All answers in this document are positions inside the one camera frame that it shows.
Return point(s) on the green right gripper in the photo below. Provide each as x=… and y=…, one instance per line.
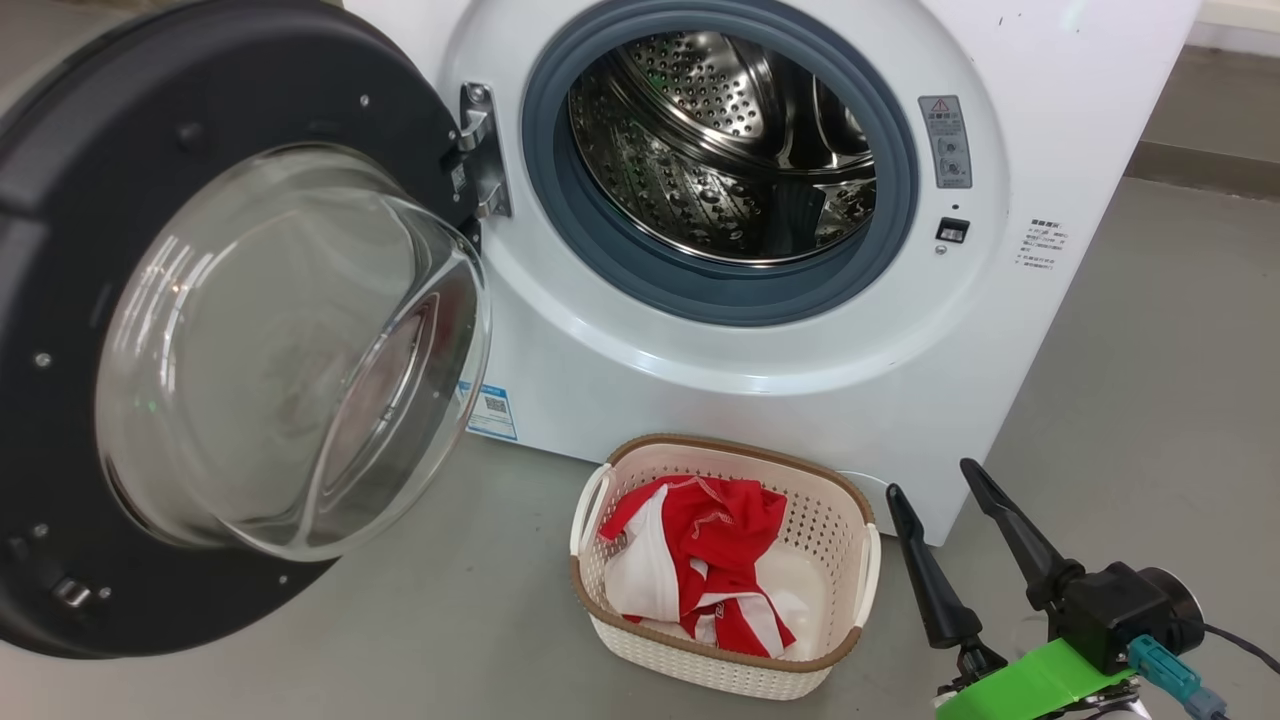
x=1040, y=680

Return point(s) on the red and white garment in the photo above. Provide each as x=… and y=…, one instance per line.
x=720, y=545

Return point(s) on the black washer door glass window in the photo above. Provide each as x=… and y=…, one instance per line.
x=60, y=200

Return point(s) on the cream perforated laundry basket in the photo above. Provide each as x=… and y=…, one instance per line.
x=840, y=520

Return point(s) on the white front-load washing machine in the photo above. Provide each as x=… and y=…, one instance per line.
x=760, y=400

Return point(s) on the black door latch socket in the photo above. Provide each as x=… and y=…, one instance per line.
x=953, y=230

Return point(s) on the grey rubber door gasket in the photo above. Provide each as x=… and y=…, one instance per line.
x=560, y=220

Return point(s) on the metal door hinge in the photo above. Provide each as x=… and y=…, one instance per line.
x=484, y=150

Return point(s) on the grey warning sticker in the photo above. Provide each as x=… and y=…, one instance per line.
x=946, y=140

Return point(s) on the steel washer drum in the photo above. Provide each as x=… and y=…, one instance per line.
x=700, y=160

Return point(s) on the blue energy rating sticker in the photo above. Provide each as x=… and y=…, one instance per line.
x=492, y=412

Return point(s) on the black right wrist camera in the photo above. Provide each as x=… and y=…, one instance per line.
x=1120, y=610

